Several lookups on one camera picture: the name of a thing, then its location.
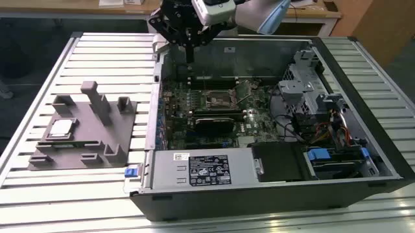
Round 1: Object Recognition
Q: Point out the grey parts rack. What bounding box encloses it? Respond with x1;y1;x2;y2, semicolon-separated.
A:
27;81;139;170

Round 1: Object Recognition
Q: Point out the metal drive cage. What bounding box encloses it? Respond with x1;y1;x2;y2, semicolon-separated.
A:
276;50;327;115

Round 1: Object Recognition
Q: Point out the wooden cabinet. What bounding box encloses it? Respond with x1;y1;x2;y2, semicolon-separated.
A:
331;0;415;68

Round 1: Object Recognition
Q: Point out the small silver heatsink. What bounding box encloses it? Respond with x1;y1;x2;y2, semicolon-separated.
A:
238;135;256;146

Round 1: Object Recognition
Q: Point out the grey power supply unit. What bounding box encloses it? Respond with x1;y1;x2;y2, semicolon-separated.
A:
139;148;260;192

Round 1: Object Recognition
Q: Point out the CPU socket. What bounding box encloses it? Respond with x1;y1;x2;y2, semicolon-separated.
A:
200;89;243;111

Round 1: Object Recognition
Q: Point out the wooden desk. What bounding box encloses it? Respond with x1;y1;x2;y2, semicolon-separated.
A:
0;0;344;37

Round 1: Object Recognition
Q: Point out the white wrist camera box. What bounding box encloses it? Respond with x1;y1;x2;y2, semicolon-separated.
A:
191;0;239;26

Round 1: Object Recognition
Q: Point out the grey chair foot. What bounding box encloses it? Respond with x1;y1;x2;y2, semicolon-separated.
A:
0;80;15;99

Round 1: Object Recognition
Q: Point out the green RAM stick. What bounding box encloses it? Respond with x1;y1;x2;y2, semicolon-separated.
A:
51;142;87;148

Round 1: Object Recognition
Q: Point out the black open PC case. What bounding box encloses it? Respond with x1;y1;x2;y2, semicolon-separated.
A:
130;33;415;222

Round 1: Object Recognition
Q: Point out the green motherboard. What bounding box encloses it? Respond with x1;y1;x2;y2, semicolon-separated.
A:
159;80;283;150

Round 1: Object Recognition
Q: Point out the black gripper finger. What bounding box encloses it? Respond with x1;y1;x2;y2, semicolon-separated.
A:
148;8;191;64
190;22;226;64

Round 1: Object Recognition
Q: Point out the black graphics card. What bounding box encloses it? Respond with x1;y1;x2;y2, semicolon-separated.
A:
191;116;236;134

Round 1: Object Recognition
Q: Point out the black RAM slot bank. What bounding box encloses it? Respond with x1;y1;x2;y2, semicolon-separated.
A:
191;108;247;117
187;75;238;90

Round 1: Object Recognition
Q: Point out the black plastic shroud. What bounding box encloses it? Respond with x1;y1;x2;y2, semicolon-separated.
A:
251;142;307;183

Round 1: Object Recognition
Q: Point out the hard disk in blue carrier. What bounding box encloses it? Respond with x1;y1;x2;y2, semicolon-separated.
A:
304;147;366;179

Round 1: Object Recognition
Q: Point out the silver CPU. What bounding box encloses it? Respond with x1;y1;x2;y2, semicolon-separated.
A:
47;120;78;136

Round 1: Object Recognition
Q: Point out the coloured wire bundle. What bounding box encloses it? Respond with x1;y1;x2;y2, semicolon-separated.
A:
311;109;352;146

